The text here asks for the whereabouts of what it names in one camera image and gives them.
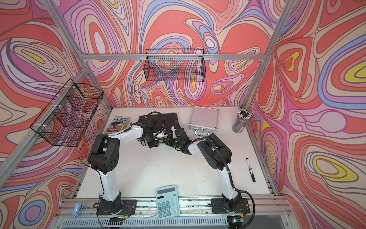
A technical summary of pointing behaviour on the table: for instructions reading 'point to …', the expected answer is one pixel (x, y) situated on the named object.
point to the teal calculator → (167, 202)
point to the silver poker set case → (204, 121)
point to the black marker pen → (250, 170)
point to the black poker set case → (164, 121)
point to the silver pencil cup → (239, 124)
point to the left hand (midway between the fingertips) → (157, 143)
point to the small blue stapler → (76, 209)
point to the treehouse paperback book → (117, 124)
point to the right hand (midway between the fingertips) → (163, 143)
